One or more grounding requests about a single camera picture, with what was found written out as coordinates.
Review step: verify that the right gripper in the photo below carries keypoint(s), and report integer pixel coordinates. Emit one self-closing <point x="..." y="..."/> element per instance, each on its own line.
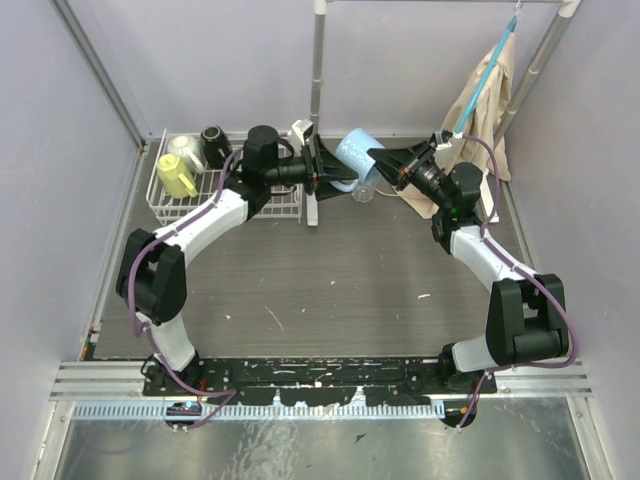
<point x="403" y="163"/>

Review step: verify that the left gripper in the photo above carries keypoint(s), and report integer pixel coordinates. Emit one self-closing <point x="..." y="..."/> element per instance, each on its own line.
<point x="311" y="167"/>

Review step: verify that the blue mug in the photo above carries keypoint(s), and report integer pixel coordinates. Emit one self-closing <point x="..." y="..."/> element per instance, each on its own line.
<point x="352" y="152"/>

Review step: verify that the clear plastic cup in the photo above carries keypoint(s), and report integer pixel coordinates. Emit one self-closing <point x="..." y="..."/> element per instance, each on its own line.
<point x="363" y="193"/>

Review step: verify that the black mug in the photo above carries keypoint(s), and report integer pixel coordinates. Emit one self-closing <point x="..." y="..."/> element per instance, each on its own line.
<point x="216" y="147"/>

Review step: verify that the white speckled mug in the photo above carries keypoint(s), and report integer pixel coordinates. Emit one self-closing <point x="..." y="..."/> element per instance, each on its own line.
<point x="188" y="149"/>

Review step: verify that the yellow mug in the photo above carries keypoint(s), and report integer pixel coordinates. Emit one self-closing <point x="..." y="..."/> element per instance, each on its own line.
<point x="176" y="178"/>

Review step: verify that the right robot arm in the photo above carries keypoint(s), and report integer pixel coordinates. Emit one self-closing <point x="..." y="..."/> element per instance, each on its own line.
<point x="527" y="323"/>

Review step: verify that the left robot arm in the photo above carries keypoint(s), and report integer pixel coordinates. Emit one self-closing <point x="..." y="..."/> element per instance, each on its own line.
<point x="152" y="278"/>

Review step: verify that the blue clothes hanger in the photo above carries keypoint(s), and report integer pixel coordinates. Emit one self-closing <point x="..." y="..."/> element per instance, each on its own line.
<point x="473" y="100"/>

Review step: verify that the beige cloth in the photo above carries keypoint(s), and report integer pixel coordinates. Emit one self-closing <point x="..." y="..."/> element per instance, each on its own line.
<point x="482" y="123"/>

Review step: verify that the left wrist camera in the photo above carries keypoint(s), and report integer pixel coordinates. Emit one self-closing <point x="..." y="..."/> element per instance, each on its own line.
<point x="299" y="134"/>

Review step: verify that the white wire dish rack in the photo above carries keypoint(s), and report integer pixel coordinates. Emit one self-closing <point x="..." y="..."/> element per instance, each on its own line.
<point x="285" y="202"/>

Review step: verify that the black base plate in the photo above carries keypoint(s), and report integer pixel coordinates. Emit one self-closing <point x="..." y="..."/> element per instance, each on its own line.
<point x="315" y="381"/>

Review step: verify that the metal clothes rack frame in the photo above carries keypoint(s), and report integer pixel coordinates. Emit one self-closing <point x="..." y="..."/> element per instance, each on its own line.
<point x="565" y="13"/>

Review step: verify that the blue cable duct strip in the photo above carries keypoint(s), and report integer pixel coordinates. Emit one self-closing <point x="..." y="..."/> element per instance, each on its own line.
<point x="190" y="411"/>

